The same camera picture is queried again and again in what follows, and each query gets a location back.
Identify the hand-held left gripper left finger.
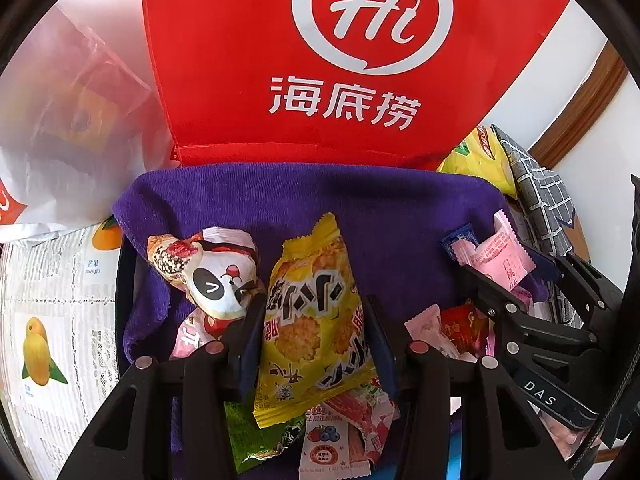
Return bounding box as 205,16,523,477
57,292,269,480

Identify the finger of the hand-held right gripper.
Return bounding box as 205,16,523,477
546,252,624,332
456,259,540,362

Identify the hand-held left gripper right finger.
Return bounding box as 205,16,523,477
363,294,576,480

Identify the pink cartoon snack packet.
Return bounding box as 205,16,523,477
515,284,537,318

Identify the pink peach snack packet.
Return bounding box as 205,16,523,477
452,208,534,286

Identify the light pink snack packet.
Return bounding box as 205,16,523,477
404,310,453,358

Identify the pink strawberry snack packet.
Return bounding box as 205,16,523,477
169,307,236,361

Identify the red striped snack packet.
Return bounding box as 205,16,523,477
320,384,401,468

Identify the yellow snack packet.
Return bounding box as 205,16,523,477
252,212,378,429

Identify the dark blue snack packet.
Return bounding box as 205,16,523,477
440,223,475,263

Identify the green snack packet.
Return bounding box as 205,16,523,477
224,400,307,477

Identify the panda snack packet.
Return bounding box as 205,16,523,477
147,227,262,321

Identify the white berry snack packet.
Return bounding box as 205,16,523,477
299,420,353,480

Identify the blue tissue pack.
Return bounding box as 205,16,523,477
447,435,476,480

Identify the grey checked cloth star patch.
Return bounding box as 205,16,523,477
491,124,592,328

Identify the purple towel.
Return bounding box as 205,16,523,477
112,162,561,461

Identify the yellow chips bag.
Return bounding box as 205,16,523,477
436,125,518,201

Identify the fruit print tablecloth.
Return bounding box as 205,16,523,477
0,220,126,480

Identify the red paper bag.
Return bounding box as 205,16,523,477
140,0,573,173

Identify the white plastic bag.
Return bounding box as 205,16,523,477
0,2,173,243

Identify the wooden door frame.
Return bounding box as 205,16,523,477
540,40,628,171

